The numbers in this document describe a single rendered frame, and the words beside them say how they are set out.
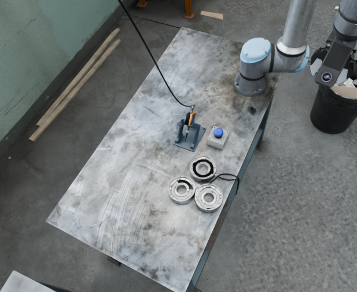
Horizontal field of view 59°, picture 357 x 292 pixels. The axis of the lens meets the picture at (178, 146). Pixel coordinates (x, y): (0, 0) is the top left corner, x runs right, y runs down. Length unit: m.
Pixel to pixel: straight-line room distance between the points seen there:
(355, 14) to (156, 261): 0.93
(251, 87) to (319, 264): 1.12
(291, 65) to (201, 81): 0.42
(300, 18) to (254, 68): 0.27
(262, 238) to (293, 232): 0.19
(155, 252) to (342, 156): 1.58
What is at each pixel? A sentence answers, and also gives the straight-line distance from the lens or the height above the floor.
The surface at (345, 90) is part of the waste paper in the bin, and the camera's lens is 2.25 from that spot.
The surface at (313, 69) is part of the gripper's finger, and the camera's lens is 0.94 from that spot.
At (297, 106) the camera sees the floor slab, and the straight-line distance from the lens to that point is 2.53.
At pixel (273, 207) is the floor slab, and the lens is 2.10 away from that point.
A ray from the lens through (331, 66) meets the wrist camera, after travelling 0.81.
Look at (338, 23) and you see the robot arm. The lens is 0.78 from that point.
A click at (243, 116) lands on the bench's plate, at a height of 0.80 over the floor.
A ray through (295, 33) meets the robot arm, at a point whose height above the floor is 1.12.
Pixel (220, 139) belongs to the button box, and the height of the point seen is 0.85.
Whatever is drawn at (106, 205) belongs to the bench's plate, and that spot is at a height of 0.80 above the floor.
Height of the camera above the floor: 1.95
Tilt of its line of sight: 59 degrees down
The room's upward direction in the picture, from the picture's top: 10 degrees counter-clockwise
